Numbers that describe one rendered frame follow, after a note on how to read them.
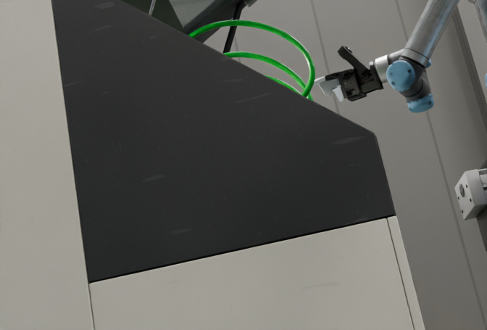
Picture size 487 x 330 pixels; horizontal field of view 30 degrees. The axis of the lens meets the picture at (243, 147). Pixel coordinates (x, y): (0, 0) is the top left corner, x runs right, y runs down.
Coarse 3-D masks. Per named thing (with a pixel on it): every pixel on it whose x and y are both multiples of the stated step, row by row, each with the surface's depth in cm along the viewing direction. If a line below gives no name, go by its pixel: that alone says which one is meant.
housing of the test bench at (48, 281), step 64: (0, 0) 190; (0, 64) 186; (0, 128) 181; (64, 128) 179; (0, 192) 177; (64, 192) 175; (0, 256) 173; (64, 256) 171; (0, 320) 169; (64, 320) 167
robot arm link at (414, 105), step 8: (424, 72) 261; (424, 80) 256; (424, 88) 255; (416, 96) 255; (424, 96) 257; (432, 96) 259; (408, 104) 260; (416, 104) 257; (424, 104) 257; (432, 104) 259
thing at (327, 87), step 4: (324, 76) 269; (316, 80) 269; (320, 80) 269; (324, 80) 268; (332, 80) 269; (336, 80) 270; (316, 84) 269; (320, 84) 269; (324, 84) 269; (328, 84) 269; (332, 84) 269; (336, 84) 269; (324, 88) 269; (328, 88) 269; (332, 88) 269; (324, 92) 268; (328, 92) 269
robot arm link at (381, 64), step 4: (384, 56) 266; (376, 60) 267; (380, 60) 266; (384, 60) 265; (376, 64) 266; (380, 64) 265; (384, 64) 264; (376, 68) 265; (380, 68) 265; (384, 68) 264; (376, 72) 266; (380, 72) 265; (384, 72) 265; (380, 76) 265; (384, 76) 265; (380, 80) 267; (384, 80) 266
